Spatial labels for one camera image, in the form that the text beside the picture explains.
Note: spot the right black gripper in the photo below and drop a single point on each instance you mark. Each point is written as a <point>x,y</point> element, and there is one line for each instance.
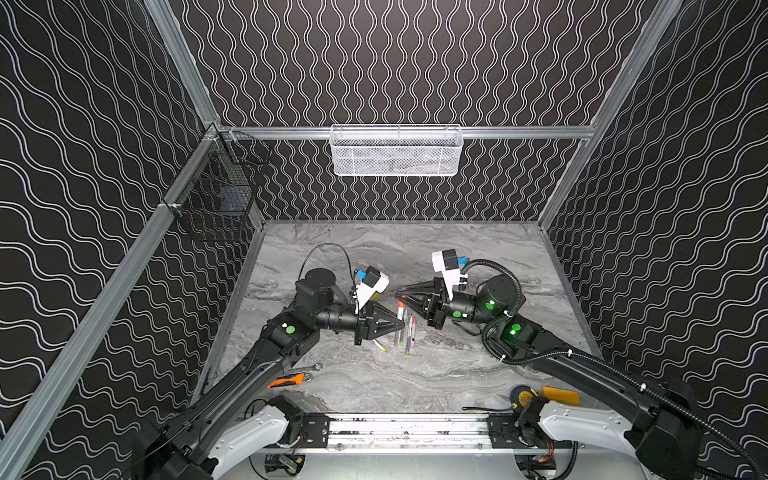
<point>436,306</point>

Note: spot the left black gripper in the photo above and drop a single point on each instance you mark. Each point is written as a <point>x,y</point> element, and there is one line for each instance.
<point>365,324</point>

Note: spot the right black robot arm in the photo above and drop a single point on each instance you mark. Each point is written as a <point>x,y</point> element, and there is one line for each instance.
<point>666,430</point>

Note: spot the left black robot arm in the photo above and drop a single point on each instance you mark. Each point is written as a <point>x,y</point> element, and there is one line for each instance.
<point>204,441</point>

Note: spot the white pen yellow end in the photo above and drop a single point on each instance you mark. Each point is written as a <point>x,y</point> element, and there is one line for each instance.
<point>379,345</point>

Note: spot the white pen green end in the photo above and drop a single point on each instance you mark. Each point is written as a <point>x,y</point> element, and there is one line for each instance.
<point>406,332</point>

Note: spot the white pen magenta end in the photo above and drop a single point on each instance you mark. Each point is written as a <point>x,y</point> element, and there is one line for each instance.
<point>411,339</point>

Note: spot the silver wrench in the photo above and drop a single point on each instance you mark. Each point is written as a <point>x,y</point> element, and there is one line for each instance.
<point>306,370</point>

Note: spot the yellow black tape measure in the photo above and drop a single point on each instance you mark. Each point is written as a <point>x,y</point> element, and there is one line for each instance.
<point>521,396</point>

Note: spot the yellow block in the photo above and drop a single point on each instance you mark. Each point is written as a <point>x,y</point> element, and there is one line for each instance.
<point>561,395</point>

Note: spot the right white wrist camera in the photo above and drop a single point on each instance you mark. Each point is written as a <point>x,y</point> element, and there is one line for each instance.
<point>449,264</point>

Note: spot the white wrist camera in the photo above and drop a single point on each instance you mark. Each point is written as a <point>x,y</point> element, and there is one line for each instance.
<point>371,282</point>
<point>449,264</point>

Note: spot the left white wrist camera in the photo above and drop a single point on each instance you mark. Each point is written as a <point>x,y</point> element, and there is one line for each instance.
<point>371,282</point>

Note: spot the orange handled pliers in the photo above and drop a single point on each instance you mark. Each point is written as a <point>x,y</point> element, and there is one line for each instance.
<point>296,379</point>

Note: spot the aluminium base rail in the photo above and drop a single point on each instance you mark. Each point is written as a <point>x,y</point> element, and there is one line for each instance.
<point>466,433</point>

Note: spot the white wire mesh basket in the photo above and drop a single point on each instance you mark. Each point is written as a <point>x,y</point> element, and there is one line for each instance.
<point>390,150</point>

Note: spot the black wire mesh basket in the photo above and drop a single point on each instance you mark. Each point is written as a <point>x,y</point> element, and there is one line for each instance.
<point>219,204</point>

